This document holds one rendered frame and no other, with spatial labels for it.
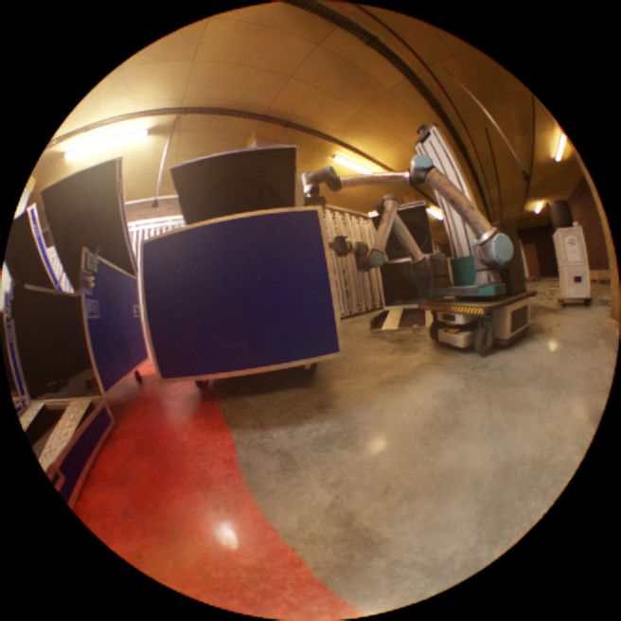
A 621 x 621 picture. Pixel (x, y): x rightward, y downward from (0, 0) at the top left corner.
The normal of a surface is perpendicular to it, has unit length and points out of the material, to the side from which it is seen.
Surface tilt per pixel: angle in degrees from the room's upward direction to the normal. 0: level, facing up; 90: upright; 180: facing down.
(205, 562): 0
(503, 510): 0
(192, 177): 142
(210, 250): 90
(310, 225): 90
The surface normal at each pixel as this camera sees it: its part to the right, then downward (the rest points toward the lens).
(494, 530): -0.15, -0.99
